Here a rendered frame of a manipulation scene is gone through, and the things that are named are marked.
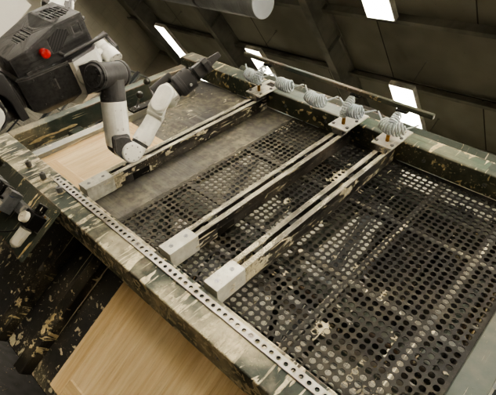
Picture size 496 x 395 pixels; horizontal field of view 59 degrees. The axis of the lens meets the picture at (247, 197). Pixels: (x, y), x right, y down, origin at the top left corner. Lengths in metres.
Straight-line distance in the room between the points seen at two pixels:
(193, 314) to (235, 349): 0.17
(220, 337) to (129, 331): 0.55
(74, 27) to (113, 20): 9.62
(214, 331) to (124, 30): 10.53
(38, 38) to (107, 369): 1.17
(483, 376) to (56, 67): 1.60
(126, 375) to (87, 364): 0.19
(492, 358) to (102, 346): 1.29
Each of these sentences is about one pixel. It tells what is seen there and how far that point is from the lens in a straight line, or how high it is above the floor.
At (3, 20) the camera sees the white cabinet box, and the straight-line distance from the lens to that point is 5.83.
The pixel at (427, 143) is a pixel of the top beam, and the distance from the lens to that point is 2.06.
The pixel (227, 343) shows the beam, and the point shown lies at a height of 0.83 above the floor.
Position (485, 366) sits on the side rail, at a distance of 1.38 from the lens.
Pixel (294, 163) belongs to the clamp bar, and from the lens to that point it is 1.89.
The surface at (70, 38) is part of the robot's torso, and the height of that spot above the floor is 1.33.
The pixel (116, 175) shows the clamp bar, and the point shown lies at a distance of 1.90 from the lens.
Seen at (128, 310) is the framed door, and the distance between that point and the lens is 1.78.
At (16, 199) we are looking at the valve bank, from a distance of 1.92.
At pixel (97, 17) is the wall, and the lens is 11.17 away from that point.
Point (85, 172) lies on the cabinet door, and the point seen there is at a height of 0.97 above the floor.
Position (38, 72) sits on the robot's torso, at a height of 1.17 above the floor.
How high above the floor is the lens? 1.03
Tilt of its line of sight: 8 degrees up
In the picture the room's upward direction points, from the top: 35 degrees clockwise
